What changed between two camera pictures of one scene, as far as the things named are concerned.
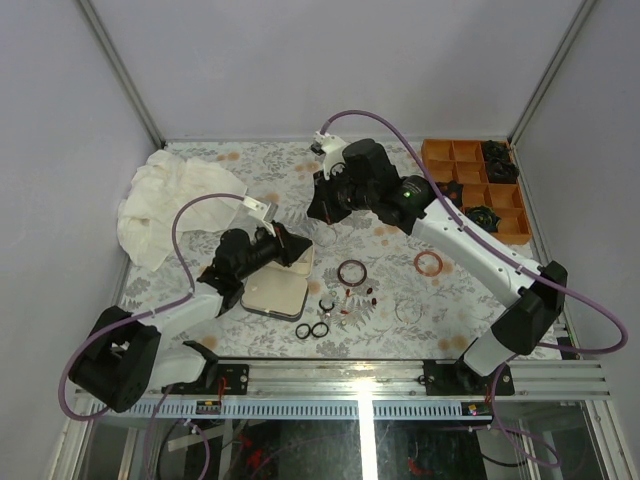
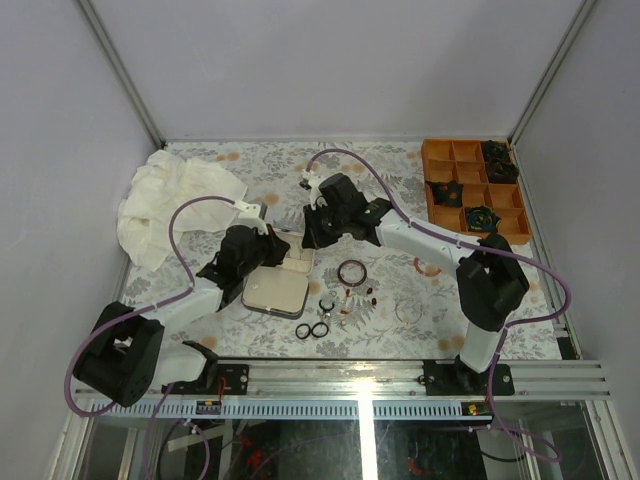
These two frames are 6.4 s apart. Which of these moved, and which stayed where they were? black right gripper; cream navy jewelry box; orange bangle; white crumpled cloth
Moved: black right gripper
Stayed: orange bangle; white crumpled cloth; cream navy jewelry box
